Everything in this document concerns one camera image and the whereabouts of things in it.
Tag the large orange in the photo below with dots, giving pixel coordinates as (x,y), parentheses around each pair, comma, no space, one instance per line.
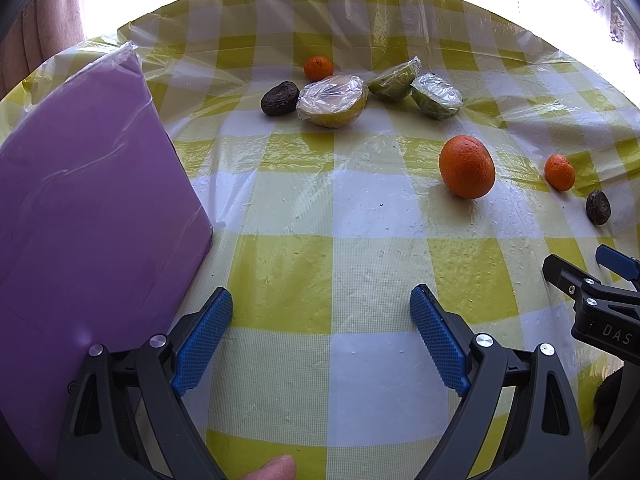
(466,167)

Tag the yellow checkered tablecloth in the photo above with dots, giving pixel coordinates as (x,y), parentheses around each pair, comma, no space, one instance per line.
(320,234)

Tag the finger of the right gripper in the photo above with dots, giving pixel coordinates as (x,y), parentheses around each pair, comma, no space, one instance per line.
(569,279)
(624,266)

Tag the purple cardboard box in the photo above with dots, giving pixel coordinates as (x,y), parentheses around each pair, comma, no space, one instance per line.
(101,235)

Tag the yellow apple half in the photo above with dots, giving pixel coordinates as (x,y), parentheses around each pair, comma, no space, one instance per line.
(333,102)

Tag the wrapped green fruit wedge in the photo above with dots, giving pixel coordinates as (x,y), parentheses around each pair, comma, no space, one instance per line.
(395,84)

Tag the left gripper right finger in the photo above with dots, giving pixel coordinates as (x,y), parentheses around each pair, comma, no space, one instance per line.
(543,436)

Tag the small tangerine back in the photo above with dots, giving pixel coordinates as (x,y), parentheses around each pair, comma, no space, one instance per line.
(318,67)

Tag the small tangerine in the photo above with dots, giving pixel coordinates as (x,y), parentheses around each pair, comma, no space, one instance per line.
(318,67)
(559,172)

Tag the pink patterned drape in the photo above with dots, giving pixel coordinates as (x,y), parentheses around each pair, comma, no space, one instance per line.
(42,29)

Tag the left hand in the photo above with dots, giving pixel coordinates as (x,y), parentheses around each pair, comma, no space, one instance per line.
(280,468)

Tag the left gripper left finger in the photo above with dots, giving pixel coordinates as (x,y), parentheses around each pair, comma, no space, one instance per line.
(100,438)

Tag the dark avocado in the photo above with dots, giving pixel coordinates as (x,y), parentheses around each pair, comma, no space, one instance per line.
(280,100)
(598,208)

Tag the right hand black glove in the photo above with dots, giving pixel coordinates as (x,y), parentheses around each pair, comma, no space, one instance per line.
(616,417)

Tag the green fruit half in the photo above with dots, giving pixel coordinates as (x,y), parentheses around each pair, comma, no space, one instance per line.
(435,97)

